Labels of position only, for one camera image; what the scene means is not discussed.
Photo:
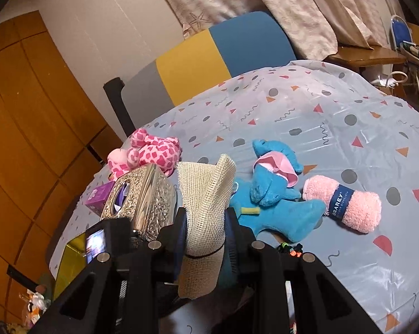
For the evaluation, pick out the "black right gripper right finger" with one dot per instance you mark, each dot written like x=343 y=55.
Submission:
x=236 y=247

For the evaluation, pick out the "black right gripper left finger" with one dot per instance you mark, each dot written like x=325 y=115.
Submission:
x=172 y=251

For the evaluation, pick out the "beige knitted cloth roll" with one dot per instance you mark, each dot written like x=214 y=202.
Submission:
x=206 y=190

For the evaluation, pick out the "small blue plush with pink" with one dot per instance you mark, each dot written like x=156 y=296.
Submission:
x=275 y=173

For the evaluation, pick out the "blue plush toy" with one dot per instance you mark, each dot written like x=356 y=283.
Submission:
x=292 y=219

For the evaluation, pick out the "purple cardboard box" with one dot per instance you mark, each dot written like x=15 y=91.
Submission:
x=98 y=197

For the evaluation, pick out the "pink spotted plush toy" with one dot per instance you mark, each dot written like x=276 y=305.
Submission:
x=145 y=149

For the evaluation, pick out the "pink rolled towel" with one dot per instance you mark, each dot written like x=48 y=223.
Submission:
x=358 y=210

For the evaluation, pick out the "patterned plastic tablecloth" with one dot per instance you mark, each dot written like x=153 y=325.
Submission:
x=339 y=126

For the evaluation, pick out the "wooden wardrobe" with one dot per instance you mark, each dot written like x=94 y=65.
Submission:
x=52 y=142

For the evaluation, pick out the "grey yellow blue chair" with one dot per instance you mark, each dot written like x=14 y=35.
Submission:
x=225 y=50

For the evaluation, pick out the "wooden side table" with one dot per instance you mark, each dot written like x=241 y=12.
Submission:
x=357 y=59

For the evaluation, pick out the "beige patterned curtain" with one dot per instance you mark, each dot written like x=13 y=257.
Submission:
x=316 y=28

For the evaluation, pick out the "blue folding chair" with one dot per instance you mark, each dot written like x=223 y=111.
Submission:
x=404 y=43

